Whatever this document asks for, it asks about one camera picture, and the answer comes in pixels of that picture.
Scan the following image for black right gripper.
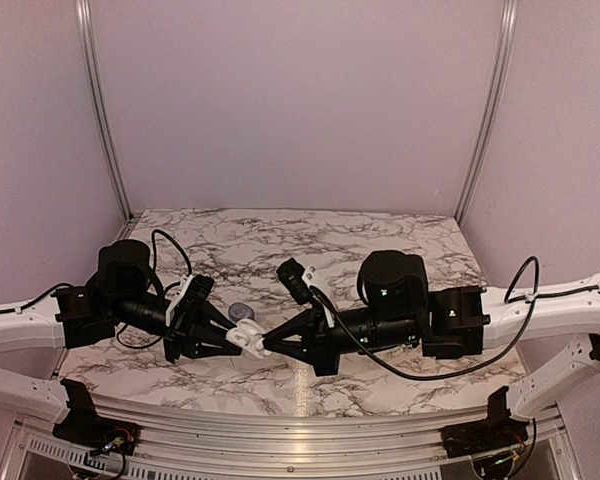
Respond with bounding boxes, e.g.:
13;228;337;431
264;300;421;377

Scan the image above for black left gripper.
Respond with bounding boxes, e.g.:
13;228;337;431
110;292;246;365

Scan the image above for purple earbud charging case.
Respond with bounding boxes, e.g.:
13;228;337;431
228;302;256;323

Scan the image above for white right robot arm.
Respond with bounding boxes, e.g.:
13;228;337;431
262;250;600;448

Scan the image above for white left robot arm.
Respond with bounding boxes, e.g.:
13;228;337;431
0;239;242;445

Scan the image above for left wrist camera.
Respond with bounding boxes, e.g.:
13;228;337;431
165;275;215;326

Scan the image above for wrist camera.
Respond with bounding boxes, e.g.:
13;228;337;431
165;275;215;326
276;258;335;328

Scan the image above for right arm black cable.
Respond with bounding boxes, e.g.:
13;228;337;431
309;255;600;382

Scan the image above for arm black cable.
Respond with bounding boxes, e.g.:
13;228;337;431
309;255;600;382
0;228;194;350

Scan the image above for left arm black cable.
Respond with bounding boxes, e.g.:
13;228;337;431
0;228;194;350

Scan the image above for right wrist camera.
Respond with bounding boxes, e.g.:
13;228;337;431
276;258;335;328

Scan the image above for aluminium front rail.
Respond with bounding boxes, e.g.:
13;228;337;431
0;395;581;479

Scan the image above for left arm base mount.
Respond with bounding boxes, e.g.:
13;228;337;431
53;412;140;456

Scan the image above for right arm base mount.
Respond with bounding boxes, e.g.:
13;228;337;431
440;419;529;458

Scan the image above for left aluminium frame post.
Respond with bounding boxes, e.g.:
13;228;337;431
75;0;134;223

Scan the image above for aluminium frame post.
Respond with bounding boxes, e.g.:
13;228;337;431
454;0;519;226
75;0;134;223

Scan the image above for right aluminium frame post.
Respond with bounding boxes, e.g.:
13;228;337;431
454;0;519;226

